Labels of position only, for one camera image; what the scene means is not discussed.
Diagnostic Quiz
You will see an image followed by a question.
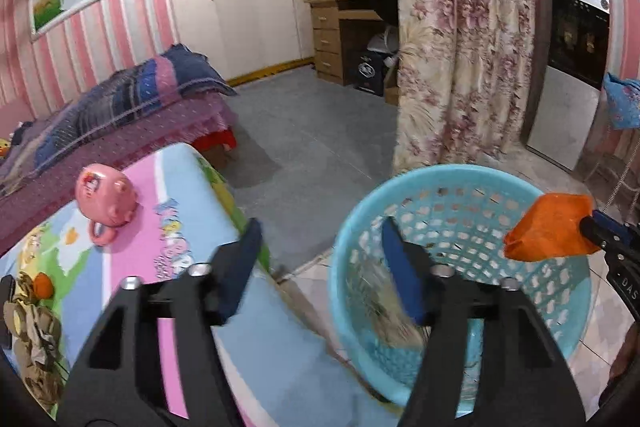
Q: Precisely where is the blue floral cloth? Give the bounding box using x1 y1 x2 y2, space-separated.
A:
603 72 640 130

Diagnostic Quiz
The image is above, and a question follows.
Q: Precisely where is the turquoise plastic basket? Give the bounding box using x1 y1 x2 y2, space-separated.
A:
328 163 595 410

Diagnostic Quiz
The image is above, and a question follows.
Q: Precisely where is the wooden desk with drawers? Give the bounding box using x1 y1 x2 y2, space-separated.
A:
306 0 387 86

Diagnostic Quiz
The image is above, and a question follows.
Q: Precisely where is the printed snack packet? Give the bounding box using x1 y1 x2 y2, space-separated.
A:
362 265 430 350

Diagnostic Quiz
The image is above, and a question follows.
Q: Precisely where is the black box under desk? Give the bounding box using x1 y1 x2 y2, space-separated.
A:
354 50 395 96

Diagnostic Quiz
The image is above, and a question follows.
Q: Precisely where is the floral beige curtain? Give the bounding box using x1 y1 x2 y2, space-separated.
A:
393 0 535 173

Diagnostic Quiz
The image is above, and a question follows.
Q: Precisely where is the colourful cartoon bed sheet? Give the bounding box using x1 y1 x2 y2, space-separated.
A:
1 144 398 426

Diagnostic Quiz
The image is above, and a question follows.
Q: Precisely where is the white water dispenser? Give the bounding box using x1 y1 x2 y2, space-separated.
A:
526 0 610 171

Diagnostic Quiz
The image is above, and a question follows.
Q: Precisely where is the blue patchwork quilt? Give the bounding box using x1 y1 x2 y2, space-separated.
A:
1 43 236 186

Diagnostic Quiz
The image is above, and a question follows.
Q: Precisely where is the brown paper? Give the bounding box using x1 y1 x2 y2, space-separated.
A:
3 301 64 415

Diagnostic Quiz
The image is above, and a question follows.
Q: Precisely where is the metal frame chair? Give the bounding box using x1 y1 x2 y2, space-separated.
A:
585 126 639 223

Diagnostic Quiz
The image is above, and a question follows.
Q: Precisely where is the yellow duck plush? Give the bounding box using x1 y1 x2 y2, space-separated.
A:
0 139 11 158

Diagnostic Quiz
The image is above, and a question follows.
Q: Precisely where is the pink pig mug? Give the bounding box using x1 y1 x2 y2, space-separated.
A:
75 164 138 247

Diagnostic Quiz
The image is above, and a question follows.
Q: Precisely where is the bed with purple cover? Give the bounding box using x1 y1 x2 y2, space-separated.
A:
1 92 236 253

